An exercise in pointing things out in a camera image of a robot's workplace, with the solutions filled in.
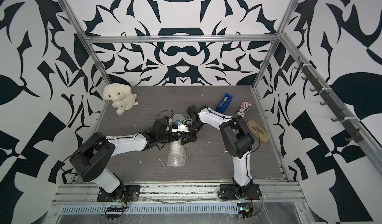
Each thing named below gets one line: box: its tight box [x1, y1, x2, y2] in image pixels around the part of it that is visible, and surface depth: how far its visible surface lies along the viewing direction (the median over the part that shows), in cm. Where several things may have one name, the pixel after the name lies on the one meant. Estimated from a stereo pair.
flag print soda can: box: [235, 101, 252, 118], surface depth 105 cm
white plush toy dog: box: [102, 83, 139, 115], surface depth 95 cm
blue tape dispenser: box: [215, 93, 233, 114], surface depth 107 cm
